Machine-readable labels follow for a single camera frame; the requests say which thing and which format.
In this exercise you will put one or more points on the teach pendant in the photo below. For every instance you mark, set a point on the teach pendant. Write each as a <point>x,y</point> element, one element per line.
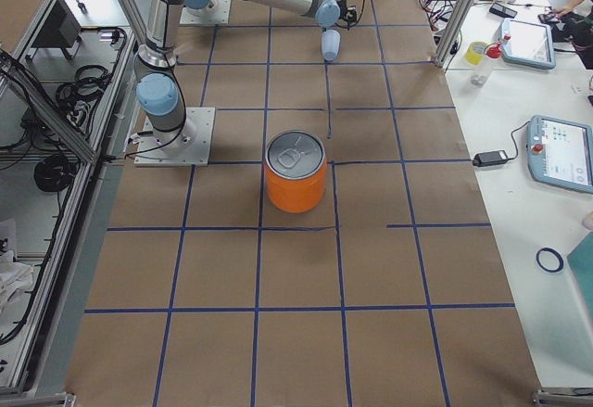
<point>559,153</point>
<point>527,43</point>

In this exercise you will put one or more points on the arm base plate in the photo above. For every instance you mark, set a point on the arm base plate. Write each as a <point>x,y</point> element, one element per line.
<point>190,147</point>
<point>205,12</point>

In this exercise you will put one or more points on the teal board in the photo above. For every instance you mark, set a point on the teal board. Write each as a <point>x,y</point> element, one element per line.
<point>581,263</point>

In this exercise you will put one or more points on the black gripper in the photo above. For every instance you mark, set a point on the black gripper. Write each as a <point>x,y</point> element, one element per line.
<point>343,11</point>

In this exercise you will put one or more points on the yellow tape roll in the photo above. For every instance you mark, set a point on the yellow tape roll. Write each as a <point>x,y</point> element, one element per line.
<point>475,52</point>

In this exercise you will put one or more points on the near teach pendant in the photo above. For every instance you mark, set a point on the near teach pendant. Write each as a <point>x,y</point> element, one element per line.
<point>559,153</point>

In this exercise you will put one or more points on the light blue cup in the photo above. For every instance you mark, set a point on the light blue cup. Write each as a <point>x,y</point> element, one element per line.
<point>330,46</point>

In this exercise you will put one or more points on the large orange can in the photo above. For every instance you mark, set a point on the large orange can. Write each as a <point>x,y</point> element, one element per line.
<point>295,171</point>

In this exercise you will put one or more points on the aluminium frame post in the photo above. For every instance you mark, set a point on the aluminium frame post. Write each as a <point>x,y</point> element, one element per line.
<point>451,31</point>

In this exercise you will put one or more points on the far teach pendant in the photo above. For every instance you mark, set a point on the far teach pendant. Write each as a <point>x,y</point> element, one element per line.
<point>527,43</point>

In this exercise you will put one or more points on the black power adapter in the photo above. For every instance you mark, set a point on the black power adapter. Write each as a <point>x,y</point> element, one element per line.
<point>490,158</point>

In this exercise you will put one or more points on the small clear bottle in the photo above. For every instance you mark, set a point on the small clear bottle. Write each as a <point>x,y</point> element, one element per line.
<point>480,75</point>

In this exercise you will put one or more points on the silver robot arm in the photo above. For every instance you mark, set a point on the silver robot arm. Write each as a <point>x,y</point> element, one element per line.
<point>157,90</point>

